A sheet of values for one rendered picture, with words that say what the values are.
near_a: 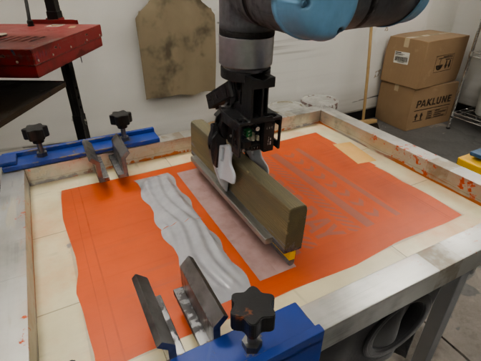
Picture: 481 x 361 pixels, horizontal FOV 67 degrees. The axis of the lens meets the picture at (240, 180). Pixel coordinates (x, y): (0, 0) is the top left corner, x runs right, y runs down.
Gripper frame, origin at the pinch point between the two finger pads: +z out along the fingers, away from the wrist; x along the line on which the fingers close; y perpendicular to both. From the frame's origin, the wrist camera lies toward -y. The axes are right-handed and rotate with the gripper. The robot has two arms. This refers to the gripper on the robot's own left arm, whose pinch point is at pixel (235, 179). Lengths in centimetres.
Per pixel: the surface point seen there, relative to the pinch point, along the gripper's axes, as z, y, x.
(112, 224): 5.2, -3.7, -21.1
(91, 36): -2, -124, -4
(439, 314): 52, 16, 57
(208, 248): 4.1, 9.7, -9.6
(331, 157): 4.8, -5.7, 27.4
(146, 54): 23, -192, 35
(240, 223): 4.6, 6.0, -2.3
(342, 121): 1.6, -15.1, 38.1
